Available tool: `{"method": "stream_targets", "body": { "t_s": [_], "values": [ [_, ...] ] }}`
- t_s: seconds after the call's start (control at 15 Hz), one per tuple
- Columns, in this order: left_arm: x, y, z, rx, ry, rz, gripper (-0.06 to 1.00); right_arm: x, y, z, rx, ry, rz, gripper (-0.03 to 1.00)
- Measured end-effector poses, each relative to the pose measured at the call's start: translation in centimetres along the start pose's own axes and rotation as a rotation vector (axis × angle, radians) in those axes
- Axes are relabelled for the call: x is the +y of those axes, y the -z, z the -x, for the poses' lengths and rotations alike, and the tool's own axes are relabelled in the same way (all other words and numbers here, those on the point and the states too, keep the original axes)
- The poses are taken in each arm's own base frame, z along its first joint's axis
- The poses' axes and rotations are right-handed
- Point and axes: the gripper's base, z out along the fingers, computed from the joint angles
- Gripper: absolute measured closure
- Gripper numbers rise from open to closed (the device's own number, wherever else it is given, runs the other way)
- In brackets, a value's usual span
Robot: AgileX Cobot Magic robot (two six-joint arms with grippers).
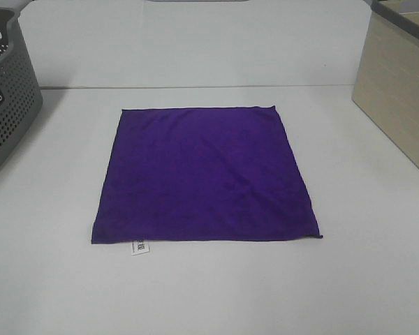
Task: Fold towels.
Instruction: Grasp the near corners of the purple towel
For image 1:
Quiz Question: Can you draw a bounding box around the grey perforated plastic basket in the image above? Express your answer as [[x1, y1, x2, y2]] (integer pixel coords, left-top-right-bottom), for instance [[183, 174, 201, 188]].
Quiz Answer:
[[0, 6, 43, 168]]

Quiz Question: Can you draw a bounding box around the purple towel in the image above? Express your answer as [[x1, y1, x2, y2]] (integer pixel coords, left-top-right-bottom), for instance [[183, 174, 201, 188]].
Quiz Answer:
[[91, 106, 321, 244]]

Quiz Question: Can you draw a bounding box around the white towel care label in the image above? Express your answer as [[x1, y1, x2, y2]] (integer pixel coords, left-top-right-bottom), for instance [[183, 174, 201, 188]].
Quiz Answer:
[[131, 240, 150, 256]]

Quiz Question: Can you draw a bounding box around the beige storage box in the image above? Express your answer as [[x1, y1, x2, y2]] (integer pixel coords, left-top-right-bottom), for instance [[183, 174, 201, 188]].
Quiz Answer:
[[351, 0, 419, 146]]

